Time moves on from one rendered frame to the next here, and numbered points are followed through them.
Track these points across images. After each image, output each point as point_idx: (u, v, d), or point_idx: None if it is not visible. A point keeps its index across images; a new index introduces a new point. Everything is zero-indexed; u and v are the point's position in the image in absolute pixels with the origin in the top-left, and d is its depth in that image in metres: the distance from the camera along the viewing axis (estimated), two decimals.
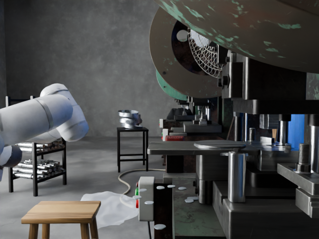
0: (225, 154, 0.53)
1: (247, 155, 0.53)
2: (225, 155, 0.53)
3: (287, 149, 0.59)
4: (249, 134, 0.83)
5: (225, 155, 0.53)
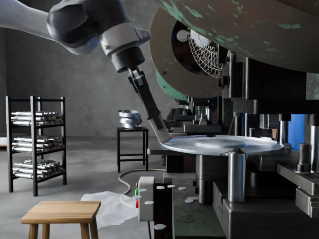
0: (225, 154, 0.53)
1: (247, 155, 0.53)
2: (225, 155, 0.53)
3: (287, 149, 0.59)
4: (249, 134, 0.83)
5: (225, 155, 0.53)
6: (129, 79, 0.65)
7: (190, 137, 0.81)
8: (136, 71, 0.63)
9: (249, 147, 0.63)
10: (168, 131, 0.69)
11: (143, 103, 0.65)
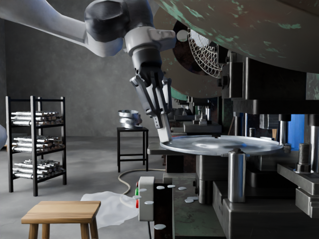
0: (226, 155, 0.52)
1: (248, 156, 0.52)
2: (226, 156, 0.52)
3: (287, 149, 0.59)
4: (249, 134, 0.83)
5: (226, 156, 0.52)
6: None
7: (256, 154, 0.54)
8: (139, 71, 0.68)
9: (194, 141, 0.73)
10: (170, 133, 0.68)
11: None
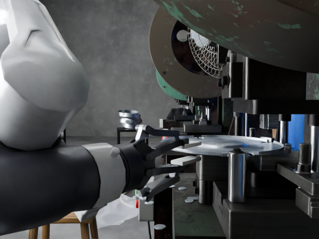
0: (226, 155, 0.52)
1: (248, 156, 0.52)
2: (226, 156, 0.52)
3: (287, 149, 0.59)
4: (249, 134, 0.83)
5: (226, 156, 0.52)
6: (148, 153, 0.45)
7: (252, 139, 0.77)
8: (134, 140, 0.46)
9: (213, 149, 0.61)
10: None
11: (168, 143, 0.50)
